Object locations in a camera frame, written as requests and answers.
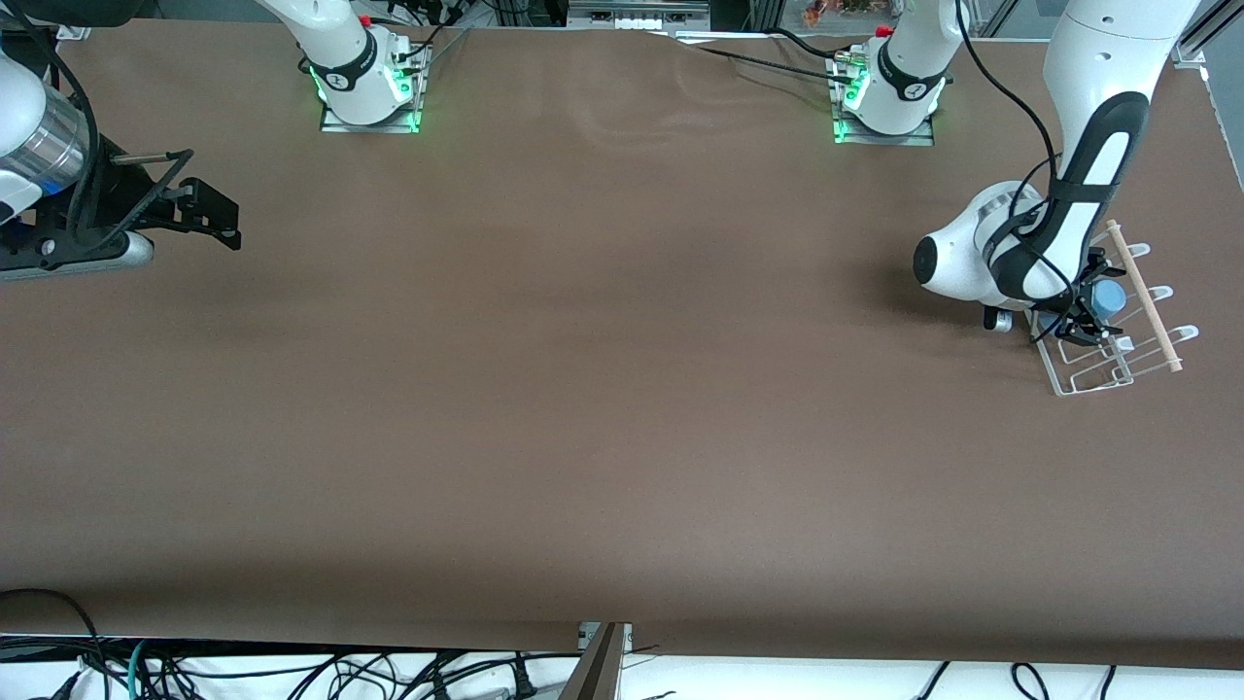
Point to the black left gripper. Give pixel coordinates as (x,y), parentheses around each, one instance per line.
(1081,325)

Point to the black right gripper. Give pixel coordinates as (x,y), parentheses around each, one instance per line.
(119,197)

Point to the light blue plastic cup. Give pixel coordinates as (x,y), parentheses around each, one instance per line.
(1110,297)

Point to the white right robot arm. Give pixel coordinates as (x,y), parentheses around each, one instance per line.
(29,122)

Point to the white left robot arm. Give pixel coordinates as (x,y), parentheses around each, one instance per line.
(957,267)

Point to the orange red background objects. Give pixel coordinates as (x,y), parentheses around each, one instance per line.
(841,10)

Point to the brown table cover sheet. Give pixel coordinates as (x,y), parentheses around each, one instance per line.
(622,408)

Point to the white power strip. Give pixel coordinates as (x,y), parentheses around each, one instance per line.
(637,19)

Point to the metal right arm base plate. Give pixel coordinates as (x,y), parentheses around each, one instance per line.
(389,126)

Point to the metal corner bracket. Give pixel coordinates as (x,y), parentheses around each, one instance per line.
(76,29)
(1191,52)

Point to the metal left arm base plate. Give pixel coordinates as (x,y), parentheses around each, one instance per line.
(904,140)

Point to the aluminium frame profile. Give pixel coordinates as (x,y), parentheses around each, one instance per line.
(598,673)

